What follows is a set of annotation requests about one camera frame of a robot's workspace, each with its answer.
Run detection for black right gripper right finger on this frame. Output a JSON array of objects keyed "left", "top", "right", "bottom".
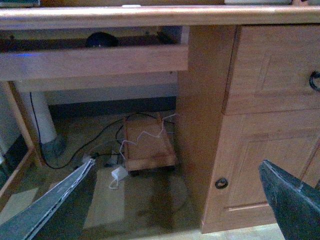
[{"left": 258, "top": 159, "right": 320, "bottom": 240}]

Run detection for white cable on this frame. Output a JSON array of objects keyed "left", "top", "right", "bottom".
[{"left": 119, "top": 113, "right": 177, "bottom": 161}]

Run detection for white power adapter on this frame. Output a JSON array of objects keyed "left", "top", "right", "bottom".
[{"left": 111, "top": 166, "right": 128, "bottom": 181}]

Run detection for black ring door pull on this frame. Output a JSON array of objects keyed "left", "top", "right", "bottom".
[{"left": 214, "top": 177, "right": 229, "bottom": 190}]

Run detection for wooden desk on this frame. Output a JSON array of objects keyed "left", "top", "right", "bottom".
[{"left": 0, "top": 1, "right": 320, "bottom": 233}]

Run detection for wooden chair frame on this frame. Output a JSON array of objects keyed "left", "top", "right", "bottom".
[{"left": 0, "top": 81, "right": 43, "bottom": 207}]

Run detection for wooden rolling cart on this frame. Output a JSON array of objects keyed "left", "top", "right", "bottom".
[{"left": 119, "top": 112, "right": 178, "bottom": 175}]

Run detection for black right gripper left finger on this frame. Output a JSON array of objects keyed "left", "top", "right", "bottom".
[{"left": 0, "top": 159, "right": 97, "bottom": 240}]

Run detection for black ring drawer pull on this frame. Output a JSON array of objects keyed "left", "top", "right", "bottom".
[{"left": 308, "top": 70, "right": 320, "bottom": 91}]

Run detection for white desk leg post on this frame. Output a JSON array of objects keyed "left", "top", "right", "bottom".
[{"left": 14, "top": 82, "right": 66, "bottom": 161}]

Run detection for wooden keyboard tray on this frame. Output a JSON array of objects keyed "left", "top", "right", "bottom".
[{"left": 0, "top": 26, "right": 189, "bottom": 81}]

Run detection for black cable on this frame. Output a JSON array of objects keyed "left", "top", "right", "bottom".
[{"left": 29, "top": 91, "right": 161, "bottom": 170}]

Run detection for black Logitech wireless mouse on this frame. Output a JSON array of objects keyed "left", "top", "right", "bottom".
[{"left": 85, "top": 32, "right": 119, "bottom": 48}]

